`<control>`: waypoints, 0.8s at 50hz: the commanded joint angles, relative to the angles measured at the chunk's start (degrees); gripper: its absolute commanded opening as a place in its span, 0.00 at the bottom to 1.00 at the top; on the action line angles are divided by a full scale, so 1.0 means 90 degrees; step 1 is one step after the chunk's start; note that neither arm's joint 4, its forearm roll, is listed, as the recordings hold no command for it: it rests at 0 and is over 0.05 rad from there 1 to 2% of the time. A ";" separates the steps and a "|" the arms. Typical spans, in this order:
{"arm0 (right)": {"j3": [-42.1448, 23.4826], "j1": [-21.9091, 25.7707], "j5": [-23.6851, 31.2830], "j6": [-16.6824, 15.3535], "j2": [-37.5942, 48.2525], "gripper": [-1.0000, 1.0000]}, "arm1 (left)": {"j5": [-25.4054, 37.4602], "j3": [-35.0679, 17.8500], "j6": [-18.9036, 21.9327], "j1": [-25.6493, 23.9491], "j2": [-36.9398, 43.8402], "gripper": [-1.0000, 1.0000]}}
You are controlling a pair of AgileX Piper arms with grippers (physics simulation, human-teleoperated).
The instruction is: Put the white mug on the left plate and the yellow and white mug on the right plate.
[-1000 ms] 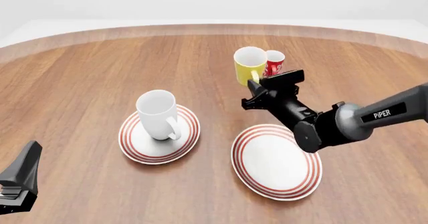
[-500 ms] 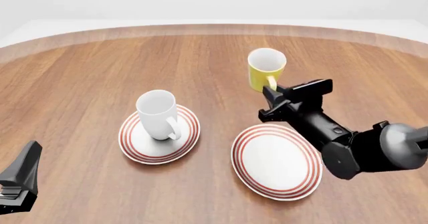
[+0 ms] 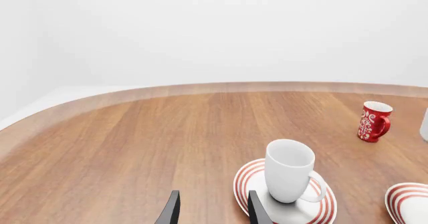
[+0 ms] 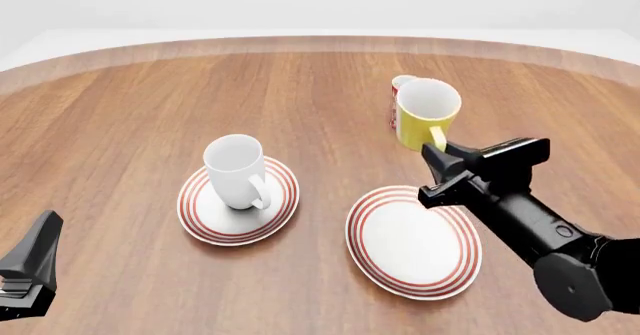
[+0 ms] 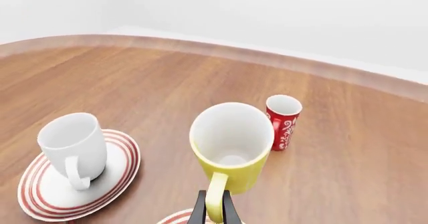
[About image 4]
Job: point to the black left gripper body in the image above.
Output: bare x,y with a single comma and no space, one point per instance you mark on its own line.
22,299

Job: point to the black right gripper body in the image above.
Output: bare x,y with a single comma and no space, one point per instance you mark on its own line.
510,155

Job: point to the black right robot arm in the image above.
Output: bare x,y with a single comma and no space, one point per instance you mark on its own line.
555,237

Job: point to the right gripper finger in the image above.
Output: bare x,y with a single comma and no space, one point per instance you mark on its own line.
465,152
445,166

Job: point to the red-ringed white plate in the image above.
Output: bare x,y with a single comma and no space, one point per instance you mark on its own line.
410,248
280,196

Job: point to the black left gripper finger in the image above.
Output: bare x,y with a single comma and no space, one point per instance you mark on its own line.
37,248

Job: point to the yellow and white mug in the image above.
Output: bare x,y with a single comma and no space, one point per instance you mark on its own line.
415,128

